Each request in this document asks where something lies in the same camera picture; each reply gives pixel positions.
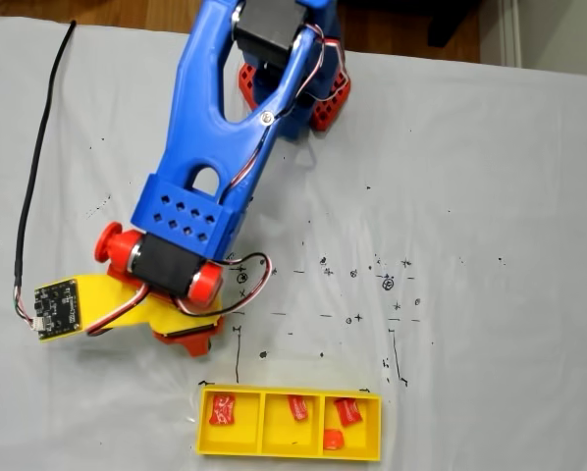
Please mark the yellow three-compartment box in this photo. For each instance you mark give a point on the yellow three-compartment box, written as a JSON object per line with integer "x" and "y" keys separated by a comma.
{"x": 283, "y": 436}

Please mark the white table cover sheet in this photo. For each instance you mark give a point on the white table cover sheet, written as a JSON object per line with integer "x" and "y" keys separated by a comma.
{"x": 421, "y": 221}

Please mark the orange candy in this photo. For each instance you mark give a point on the orange candy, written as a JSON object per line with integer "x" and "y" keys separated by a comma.
{"x": 333, "y": 439}
{"x": 223, "y": 411}

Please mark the red perforated base plate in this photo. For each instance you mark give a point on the red perforated base plate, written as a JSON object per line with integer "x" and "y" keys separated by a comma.
{"x": 330, "y": 110}

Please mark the camera board on yellow mount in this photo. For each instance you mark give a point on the camera board on yellow mount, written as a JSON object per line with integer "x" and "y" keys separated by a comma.
{"x": 58, "y": 306}

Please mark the red candy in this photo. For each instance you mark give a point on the red candy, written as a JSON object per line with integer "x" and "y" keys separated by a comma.
{"x": 298, "y": 408}
{"x": 348, "y": 412}

